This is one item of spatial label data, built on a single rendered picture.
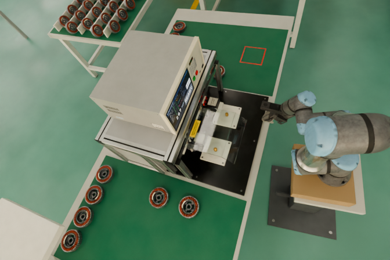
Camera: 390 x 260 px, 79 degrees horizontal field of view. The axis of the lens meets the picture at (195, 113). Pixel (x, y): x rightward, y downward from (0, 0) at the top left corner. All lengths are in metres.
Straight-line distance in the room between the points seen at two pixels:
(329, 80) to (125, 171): 2.09
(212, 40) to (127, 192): 1.27
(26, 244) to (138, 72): 0.82
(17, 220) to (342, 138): 1.24
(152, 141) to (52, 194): 1.82
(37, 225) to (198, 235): 0.73
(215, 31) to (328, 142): 1.50
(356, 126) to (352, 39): 2.41
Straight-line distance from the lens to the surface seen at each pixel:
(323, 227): 2.18
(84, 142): 2.84
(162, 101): 1.00
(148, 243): 1.46
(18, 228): 1.29
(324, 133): 0.75
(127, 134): 1.23
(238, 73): 1.73
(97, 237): 1.59
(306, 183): 1.36
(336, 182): 1.34
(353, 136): 0.77
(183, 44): 1.17
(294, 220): 2.14
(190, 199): 1.38
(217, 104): 1.40
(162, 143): 1.14
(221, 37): 1.99
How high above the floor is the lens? 2.11
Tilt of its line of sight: 59 degrees down
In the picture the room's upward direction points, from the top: 22 degrees counter-clockwise
